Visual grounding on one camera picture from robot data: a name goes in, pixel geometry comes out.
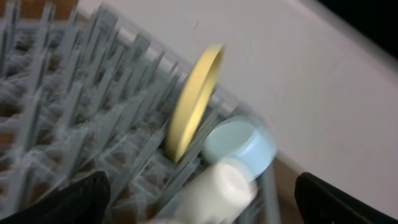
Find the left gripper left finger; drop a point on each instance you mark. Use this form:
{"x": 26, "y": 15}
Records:
{"x": 83, "y": 202}

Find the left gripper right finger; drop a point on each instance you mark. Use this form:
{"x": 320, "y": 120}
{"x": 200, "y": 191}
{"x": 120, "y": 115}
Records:
{"x": 319, "y": 202}

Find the pale green cup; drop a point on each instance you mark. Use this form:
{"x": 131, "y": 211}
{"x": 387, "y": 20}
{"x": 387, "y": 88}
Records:
{"x": 219, "y": 194}

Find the white bowl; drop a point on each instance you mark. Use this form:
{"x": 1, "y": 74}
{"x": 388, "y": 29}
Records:
{"x": 162, "y": 221}

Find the light blue saucer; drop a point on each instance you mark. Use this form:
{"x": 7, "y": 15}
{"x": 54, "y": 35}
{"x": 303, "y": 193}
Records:
{"x": 244, "y": 138}

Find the grey dish rack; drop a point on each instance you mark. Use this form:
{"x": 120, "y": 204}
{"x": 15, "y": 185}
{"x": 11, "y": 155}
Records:
{"x": 79, "y": 98}

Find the yellow-green plate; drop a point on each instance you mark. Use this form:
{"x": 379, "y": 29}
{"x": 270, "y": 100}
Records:
{"x": 192, "y": 102}

